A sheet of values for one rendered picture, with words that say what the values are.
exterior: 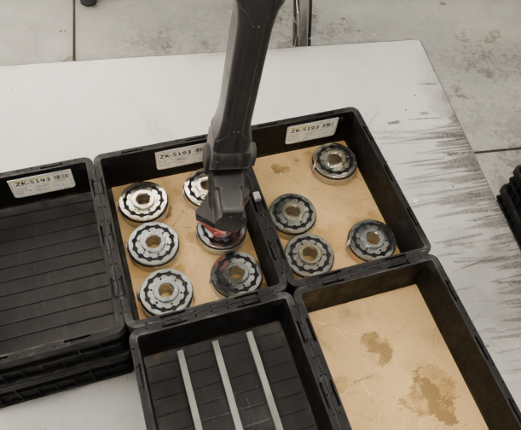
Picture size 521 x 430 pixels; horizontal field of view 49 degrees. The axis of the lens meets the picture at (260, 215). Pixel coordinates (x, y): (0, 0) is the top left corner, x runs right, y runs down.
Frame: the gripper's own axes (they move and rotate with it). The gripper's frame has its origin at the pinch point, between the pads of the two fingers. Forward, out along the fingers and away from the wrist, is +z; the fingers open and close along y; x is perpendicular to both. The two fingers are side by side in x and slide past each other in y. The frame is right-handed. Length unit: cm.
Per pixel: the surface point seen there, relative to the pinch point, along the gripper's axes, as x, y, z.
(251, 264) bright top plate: -9.7, -4.4, 1.0
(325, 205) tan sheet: -15.9, 18.5, 4.6
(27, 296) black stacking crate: 24.9, -31.7, 3.8
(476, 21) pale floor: -24, 221, 95
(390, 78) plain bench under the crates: -11, 79, 20
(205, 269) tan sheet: -1.4, -9.0, 3.9
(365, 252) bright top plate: -28.6, 10.2, 1.1
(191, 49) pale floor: 89, 121, 94
